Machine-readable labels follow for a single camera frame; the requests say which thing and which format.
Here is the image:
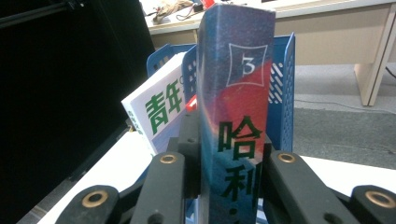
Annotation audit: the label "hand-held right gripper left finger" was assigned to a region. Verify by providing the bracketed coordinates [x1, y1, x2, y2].
[129, 111, 202, 224]

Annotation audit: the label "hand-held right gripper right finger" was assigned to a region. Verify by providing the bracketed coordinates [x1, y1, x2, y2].
[261, 133, 362, 224]

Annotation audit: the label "blue plastic file rack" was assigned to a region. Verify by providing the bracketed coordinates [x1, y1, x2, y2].
[138, 32, 296, 224]

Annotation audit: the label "dark blue illustrated novel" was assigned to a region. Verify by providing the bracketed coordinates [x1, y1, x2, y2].
[196, 3, 276, 224]

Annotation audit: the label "white book green print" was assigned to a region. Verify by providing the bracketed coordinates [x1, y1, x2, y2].
[120, 51, 189, 157]

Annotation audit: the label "black curtain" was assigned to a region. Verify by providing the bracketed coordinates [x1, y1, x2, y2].
[0, 0, 157, 224]

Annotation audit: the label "beige wooden desk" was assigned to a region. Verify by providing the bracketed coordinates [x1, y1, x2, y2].
[139, 0, 396, 107]

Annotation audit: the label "black metal stand pole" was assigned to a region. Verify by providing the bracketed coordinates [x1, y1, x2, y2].
[0, 0, 86, 30]

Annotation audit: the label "white floor cable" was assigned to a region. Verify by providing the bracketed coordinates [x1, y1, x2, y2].
[293, 98, 396, 115]

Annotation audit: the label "tangled beige cords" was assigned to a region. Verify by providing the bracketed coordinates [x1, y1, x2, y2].
[151, 0, 200, 25]

